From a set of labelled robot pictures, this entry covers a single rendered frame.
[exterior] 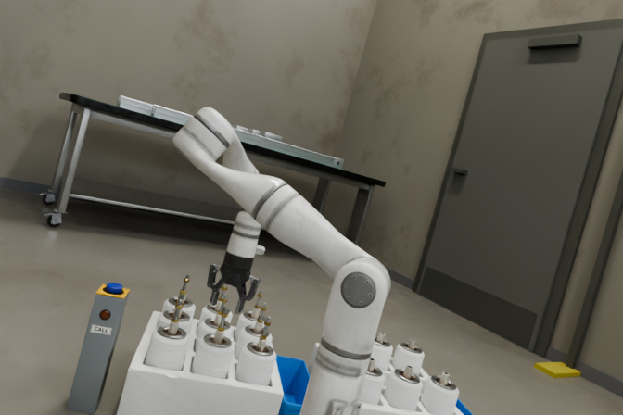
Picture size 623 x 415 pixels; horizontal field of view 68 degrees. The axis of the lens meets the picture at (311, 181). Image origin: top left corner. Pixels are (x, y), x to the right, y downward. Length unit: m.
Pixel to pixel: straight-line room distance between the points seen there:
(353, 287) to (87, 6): 3.68
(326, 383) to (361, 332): 0.11
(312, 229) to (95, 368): 0.76
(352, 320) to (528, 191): 2.75
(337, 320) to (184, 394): 0.59
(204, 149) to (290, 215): 0.22
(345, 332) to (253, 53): 3.94
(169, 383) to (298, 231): 0.60
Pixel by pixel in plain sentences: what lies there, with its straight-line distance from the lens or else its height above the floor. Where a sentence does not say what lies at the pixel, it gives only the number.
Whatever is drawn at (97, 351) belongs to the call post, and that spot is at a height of 0.17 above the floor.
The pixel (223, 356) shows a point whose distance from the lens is 1.29.
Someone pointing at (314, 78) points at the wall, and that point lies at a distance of 4.90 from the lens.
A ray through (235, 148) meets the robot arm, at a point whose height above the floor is 0.76.
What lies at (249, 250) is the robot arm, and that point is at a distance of 1.21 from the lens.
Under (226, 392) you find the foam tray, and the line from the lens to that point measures 1.29.
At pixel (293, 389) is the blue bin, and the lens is 1.71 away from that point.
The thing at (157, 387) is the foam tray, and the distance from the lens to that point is 1.29.
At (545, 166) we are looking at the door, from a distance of 3.44.
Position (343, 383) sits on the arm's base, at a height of 0.43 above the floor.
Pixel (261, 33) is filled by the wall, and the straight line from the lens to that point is 4.63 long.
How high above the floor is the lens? 0.76
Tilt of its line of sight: 2 degrees down
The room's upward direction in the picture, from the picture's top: 15 degrees clockwise
